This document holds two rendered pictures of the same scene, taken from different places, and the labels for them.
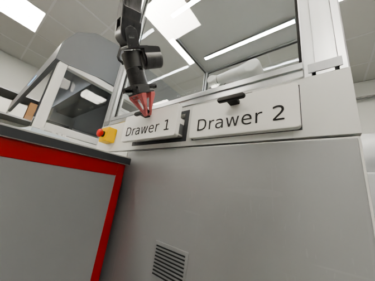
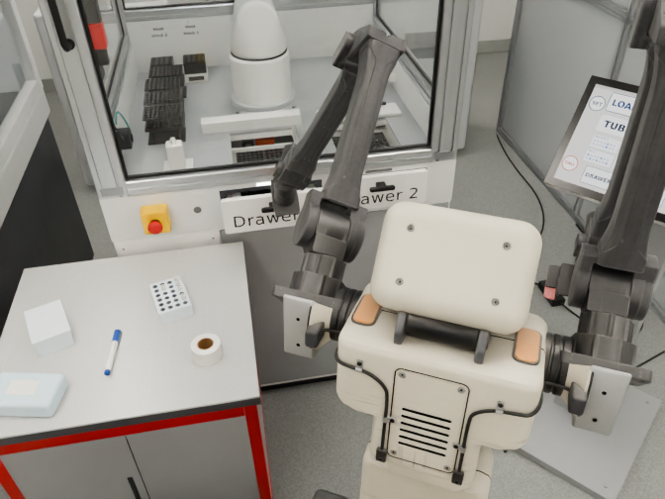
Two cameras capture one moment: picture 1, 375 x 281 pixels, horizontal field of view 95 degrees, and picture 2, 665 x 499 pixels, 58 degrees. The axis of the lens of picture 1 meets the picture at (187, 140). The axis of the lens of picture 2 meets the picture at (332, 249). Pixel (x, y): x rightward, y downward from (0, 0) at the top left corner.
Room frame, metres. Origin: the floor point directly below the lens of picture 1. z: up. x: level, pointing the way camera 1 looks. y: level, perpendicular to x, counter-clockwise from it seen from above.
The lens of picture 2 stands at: (-0.47, 1.10, 1.84)
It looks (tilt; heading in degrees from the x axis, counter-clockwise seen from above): 38 degrees down; 312
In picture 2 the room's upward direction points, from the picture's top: 1 degrees counter-clockwise
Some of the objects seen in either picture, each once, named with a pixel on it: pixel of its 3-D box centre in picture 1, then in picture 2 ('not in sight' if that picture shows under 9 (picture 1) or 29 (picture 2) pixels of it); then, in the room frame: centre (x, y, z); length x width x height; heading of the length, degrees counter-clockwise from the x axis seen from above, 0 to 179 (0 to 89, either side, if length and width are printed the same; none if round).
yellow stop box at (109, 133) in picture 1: (107, 135); (155, 220); (0.81, 0.39, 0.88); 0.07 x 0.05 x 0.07; 51
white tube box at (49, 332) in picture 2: not in sight; (49, 328); (0.75, 0.77, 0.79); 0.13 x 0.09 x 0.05; 161
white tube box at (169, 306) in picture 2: (43, 138); (170, 299); (0.61, 0.52, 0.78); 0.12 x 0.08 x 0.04; 155
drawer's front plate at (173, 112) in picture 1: (148, 125); (274, 210); (0.59, 0.15, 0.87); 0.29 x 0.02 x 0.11; 51
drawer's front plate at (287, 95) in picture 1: (235, 115); (378, 190); (0.42, -0.12, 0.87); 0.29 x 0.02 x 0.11; 51
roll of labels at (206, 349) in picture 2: not in sight; (206, 349); (0.40, 0.57, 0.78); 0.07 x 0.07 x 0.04
